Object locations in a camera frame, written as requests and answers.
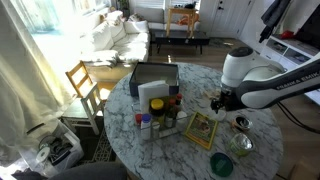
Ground red object on cabinet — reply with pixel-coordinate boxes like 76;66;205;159
279;29;295;40

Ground dark red-capped sauce bottle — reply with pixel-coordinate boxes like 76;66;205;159
174;93;184;115

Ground tall wooden side table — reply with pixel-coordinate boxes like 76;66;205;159
165;7;198;38

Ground orange object under table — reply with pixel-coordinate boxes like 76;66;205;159
176;13;200;27

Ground small red-capped jar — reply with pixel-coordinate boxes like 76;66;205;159
134;113;144;127

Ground clear plastic storage bin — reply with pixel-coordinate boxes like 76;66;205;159
33;121;85;175

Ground glass shaker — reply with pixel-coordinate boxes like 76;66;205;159
151;121;161;140

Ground dark hanging jacket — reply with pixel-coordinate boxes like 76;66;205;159
258;0;291;44

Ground black television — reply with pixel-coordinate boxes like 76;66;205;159
294;3;320;51

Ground patterned dark rug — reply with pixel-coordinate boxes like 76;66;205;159
74;126;118;164

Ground patterned sofa pillow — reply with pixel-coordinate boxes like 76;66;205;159
128;13;145;23

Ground navy blue open box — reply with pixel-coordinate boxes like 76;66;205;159
128;61;180;98

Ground white door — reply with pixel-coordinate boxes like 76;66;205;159
207;0;255;39

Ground white chair with dark seat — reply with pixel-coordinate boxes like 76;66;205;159
60;83;105;136

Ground white bottle with blue cap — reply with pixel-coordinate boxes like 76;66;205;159
139;113;153;141

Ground wooden slat-back chair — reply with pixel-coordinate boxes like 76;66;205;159
64;60;116;102

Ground white shaker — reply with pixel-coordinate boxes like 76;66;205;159
175;110;189;130

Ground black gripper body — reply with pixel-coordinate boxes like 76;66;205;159
218;87;241;113

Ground yellow-lidded dark jar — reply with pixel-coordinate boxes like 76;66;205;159
148;98;166;125

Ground yellow bordered book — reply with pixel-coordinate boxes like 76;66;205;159
184;111;219;151

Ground white napkin stack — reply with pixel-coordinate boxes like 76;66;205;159
137;79;170;113

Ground grey chair back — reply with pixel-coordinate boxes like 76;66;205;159
49;161;128;180

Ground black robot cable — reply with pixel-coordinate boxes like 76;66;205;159
275;101;320;135

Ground black coffee table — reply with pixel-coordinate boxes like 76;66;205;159
149;29;211;55

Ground white sectional sofa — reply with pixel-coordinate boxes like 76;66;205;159
78;6;202;73

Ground wire condiment rack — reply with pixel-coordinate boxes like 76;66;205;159
131;99;195;145

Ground cream curtain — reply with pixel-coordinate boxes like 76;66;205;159
0;0;73;168

